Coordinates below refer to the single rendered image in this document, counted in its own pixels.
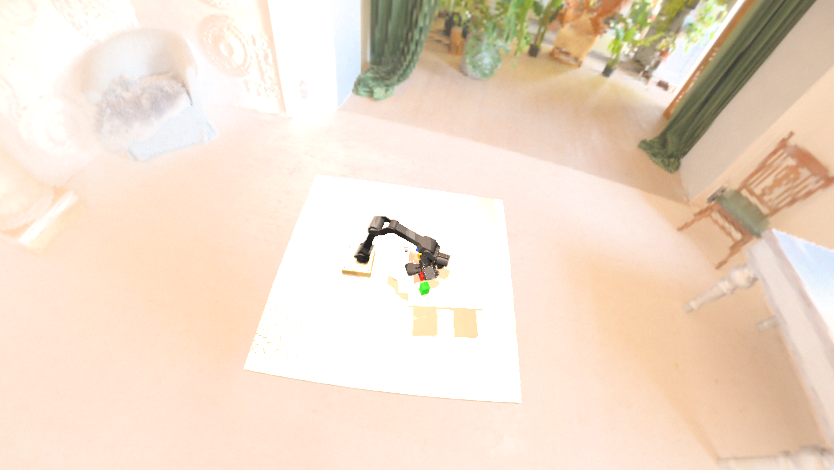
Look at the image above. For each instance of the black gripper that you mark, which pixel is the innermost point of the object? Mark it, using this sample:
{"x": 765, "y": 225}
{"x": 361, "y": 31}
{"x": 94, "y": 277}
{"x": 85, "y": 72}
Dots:
{"x": 414, "y": 269}

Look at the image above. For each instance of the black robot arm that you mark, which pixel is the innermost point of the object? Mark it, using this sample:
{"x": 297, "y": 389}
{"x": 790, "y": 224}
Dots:
{"x": 427, "y": 246}

